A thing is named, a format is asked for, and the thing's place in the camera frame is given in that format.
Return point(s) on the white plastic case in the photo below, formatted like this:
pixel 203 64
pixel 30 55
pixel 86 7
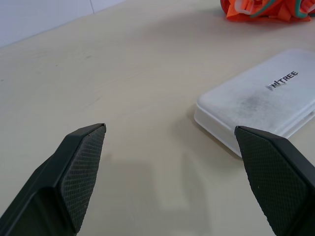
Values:
pixel 246 105

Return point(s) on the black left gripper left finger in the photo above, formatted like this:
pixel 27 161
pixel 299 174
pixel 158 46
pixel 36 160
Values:
pixel 73 177

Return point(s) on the orange and teal backpack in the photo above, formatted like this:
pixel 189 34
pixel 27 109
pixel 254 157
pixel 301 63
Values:
pixel 236 12

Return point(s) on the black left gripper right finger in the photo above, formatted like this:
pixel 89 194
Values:
pixel 275 177

